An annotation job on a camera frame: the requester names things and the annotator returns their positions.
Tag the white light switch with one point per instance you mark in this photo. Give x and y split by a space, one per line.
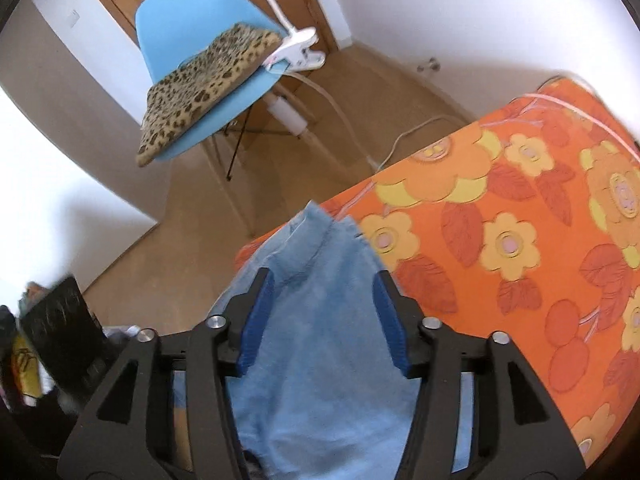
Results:
74 18

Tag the leopard print cushion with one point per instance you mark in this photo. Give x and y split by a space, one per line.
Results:
200 85

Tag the white power adapter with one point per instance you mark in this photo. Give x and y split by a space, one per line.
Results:
289 117

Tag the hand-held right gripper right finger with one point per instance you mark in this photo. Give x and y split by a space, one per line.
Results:
391 322

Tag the white clamp lamp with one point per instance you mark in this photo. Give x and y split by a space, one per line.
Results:
297 52

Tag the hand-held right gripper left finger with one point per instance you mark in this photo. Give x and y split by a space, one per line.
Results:
255 322

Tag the orange floral bed sheet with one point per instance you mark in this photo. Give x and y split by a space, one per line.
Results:
500 185

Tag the blue plastic chair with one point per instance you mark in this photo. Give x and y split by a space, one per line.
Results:
185 15

